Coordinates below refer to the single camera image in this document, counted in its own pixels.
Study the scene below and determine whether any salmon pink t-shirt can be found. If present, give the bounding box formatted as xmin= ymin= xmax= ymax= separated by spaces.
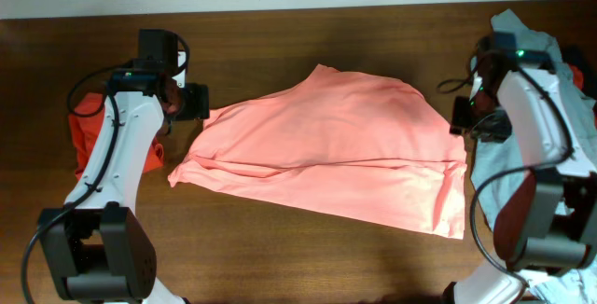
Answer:
xmin=168 ymin=65 xmax=466 ymax=239

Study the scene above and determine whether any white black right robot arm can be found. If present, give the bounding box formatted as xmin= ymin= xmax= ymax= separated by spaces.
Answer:
xmin=440 ymin=32 xmax=596 ymax=303

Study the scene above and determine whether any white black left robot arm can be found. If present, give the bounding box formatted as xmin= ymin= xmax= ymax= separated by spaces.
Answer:
xmin=21 ymin=29 xmax=210 ymax=303

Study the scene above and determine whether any light blue t-shirt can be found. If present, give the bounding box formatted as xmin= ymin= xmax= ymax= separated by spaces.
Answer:
xmin=471 ymin=9 xmax=596 ymax=304

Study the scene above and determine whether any dark red garment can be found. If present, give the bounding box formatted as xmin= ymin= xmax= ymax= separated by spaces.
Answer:
xmin=562 ymin=46 xmax=596 ymax=100

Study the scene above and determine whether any red folded printed t-shirt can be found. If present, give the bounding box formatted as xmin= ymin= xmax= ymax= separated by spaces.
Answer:
xmin=68 ymin=93 xmax=164 ymax=180

